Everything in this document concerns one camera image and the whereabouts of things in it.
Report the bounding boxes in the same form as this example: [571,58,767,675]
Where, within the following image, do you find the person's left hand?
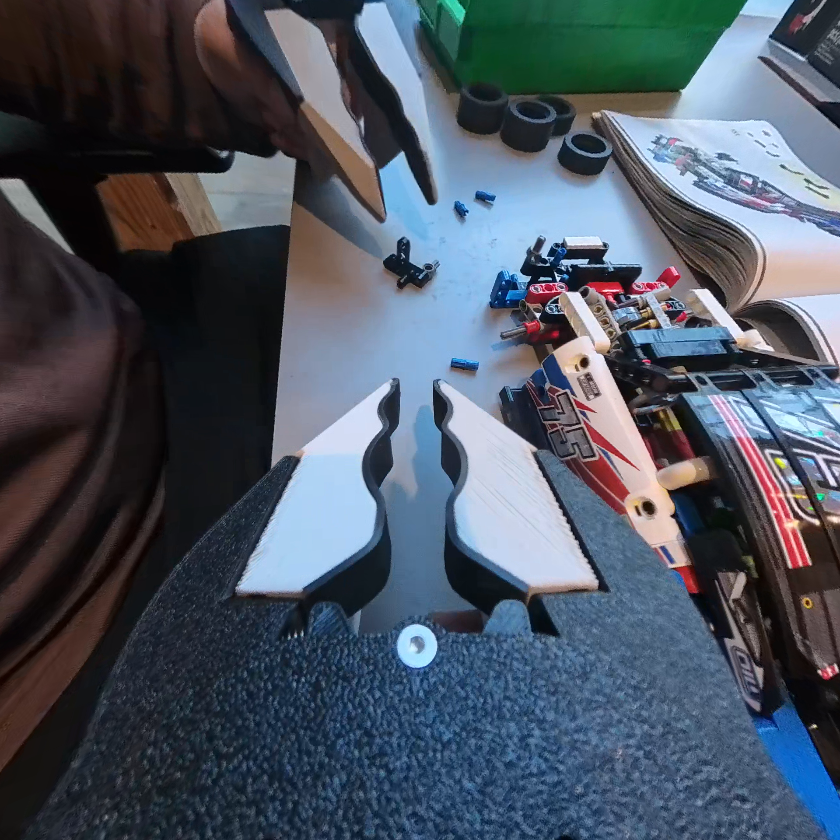
[193,3,309,165]

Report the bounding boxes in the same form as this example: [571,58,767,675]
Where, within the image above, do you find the brick model race car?
[489,235,840,840]

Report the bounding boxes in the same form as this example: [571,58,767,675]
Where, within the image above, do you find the black rubber tyre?
[456,83,509,135]
[538,95,577,137]
[558,131,613,177]
[500,98,557,153]

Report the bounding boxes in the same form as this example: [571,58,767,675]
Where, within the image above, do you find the open instruction booklet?
[592,110,840,365]

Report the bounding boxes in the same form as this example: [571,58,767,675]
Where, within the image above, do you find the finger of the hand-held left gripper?
[346,26,439,207]
[262,8,389,225]

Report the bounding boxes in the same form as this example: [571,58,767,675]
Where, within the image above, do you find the grey desk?
[272,0,840,634]

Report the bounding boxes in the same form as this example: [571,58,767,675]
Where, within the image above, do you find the black chair armrest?
[0,112,237,257]

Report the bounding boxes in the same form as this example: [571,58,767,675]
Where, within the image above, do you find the green plastic bin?
[416,0,749,96]

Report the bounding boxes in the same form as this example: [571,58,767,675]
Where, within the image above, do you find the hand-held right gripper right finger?
[433,379,601,619]

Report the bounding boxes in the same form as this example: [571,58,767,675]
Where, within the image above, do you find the wooden cabinet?
[98,172,224,253]

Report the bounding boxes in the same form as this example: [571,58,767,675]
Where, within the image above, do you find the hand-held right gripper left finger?
[235,378,401,619]

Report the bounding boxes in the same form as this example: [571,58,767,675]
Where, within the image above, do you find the black cardboard toy box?
[768,0,840,70]

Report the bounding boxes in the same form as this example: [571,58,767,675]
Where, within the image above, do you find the person's black trousers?
[118,226,293,592]

